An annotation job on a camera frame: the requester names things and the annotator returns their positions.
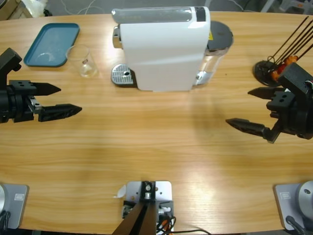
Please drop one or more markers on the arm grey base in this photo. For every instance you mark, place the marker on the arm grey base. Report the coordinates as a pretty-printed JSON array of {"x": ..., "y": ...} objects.
[
  {"x": 17, "y": 203},
  {"x": 288, "y": 203}
]

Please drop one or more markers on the white tape tab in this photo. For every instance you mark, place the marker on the white tape tab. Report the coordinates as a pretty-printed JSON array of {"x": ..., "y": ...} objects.
[{"x": 121, "y": 192}]

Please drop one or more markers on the orange coffee capsule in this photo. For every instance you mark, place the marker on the orange coffee capsule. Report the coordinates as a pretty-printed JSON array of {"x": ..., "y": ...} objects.
[
  {"x": 275, "y": 75},
  {"x": 292, "y": 58}
]

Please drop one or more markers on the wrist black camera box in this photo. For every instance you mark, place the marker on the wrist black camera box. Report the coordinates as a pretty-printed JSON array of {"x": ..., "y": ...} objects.
[
  {"x": 293, "y": 76},
  {"x": 8, "y": 61}
]

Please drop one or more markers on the clear water tank black lid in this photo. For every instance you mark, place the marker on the clear water tank black lid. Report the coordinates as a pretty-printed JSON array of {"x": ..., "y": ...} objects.
[{"x": 220, "y": 34}]

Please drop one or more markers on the teal plastic tray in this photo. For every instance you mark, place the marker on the teal plastic tray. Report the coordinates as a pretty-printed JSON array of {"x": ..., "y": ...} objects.
[{"x": 49, "y": 41}]

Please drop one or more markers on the white plastic bag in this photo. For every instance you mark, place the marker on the white plastic bag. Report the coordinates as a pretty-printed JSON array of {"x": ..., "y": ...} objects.
[{"x": 34, "y": 6}]

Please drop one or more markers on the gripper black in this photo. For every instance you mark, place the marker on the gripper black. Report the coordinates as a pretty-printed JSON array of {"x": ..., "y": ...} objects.
[
  {"x": 14, "y": 105},
  {"x": 300, "y": 117}
]

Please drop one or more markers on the white capsule coffee machine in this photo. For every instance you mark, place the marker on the white capsule coffee machine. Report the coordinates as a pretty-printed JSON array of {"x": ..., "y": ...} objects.
[{"x": 159, "y": 56}]

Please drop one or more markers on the cardboard box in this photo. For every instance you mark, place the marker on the cardboard box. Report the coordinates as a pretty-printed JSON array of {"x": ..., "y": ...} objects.
[{"x": 9, "y": 9}]

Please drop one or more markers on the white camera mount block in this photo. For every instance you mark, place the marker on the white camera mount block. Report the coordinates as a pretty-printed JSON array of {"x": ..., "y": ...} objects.
[{"x": 163, "y": 191}]

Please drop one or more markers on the white metal frame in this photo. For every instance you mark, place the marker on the white metal frame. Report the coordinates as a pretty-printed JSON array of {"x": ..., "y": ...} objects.
[{"x": 266, "y": 6}]

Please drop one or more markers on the clear drinking glass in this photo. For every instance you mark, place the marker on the clear drinking glass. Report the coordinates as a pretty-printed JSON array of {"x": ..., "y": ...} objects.
[{"x": 85, "y": 71}]

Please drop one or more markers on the black capsule holder with rods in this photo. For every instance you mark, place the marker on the black capsule holder with rods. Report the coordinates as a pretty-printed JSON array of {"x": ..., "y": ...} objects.
[{"x": 262, "y": 71}]

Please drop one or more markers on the red coffee capsule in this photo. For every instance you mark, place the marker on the red coffee capsule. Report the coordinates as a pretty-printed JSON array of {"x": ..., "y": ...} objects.
[{"x": 281, "y": 67}]

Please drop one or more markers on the small black object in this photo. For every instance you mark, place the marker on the small black object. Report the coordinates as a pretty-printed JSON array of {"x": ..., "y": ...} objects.
[{"x": 47, "y": 12}]

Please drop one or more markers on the dark camera post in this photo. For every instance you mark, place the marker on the dark camera post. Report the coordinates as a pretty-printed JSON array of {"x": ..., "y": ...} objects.
[{"x": 139, "y": 220}]

